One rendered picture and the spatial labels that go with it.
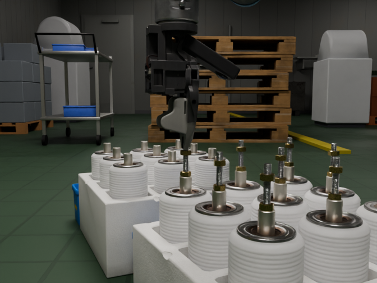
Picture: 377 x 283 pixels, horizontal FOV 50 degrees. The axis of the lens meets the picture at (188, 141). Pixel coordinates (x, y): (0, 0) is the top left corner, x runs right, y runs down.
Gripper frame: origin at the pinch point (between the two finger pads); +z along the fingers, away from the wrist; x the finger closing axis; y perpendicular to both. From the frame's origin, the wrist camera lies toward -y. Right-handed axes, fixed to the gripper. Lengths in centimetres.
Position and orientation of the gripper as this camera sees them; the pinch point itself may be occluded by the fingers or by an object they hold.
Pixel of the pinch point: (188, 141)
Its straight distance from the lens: 71.8
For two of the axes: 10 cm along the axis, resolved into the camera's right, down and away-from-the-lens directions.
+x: 2.6, 1.1, -9.6
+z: 0.0, 9.9, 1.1
